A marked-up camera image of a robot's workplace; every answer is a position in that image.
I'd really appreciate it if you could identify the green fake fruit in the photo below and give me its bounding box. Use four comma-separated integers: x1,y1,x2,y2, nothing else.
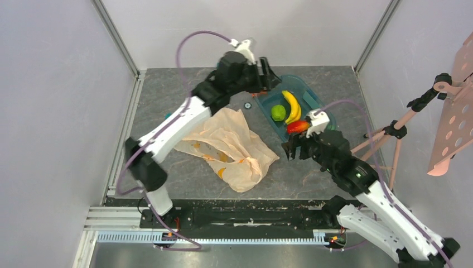
271,104,286,122

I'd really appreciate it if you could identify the aluminium rail frame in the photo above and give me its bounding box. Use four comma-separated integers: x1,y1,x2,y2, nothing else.
72,0,431,268

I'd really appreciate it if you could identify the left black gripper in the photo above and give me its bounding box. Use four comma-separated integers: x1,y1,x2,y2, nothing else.
229,58,282,97

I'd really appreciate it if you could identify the pink perforated panel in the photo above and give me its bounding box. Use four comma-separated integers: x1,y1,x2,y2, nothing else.
428,35,472,176

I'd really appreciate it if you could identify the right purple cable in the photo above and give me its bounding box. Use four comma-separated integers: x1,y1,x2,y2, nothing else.
314,99,455,268

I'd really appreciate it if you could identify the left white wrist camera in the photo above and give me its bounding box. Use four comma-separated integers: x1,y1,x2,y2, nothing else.
229,38,257,65

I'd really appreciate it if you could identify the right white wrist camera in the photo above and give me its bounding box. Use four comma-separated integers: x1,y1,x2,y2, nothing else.
306,109,330,138

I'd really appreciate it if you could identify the purple cable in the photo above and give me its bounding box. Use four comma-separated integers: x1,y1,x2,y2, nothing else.
314,99,455,268
116,30,237,252

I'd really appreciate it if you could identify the blue lego brick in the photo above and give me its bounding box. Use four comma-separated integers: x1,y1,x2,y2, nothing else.
303,91,319,109

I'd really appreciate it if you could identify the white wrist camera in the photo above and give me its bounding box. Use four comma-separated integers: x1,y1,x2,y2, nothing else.
306,109,330,138
229,38,257,65

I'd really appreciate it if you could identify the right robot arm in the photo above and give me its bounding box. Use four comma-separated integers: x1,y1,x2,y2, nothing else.
282,130,460,267

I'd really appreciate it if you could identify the teal transparent plastic tub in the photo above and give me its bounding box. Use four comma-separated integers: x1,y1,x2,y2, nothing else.
255,75,324,142

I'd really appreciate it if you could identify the pink tripod stand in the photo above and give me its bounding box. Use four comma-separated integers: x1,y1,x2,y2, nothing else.
351,73,452,190

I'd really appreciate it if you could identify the red orange fake fruit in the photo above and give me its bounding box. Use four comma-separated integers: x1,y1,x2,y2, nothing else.
286,120,311,135

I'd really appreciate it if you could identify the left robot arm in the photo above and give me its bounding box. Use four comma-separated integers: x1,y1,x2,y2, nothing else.
124,51,282,228

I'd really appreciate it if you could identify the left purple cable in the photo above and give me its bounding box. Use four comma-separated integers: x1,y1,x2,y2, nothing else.
116,30,237,252

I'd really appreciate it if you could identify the orange plastic bag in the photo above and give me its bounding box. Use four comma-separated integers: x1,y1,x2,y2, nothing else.
175,108,279,193

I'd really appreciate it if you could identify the black base frame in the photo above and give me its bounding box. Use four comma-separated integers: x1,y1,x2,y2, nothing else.
139,199,341,231

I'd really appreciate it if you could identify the yellow fake banana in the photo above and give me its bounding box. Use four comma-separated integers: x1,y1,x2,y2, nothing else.
282,90,302,125

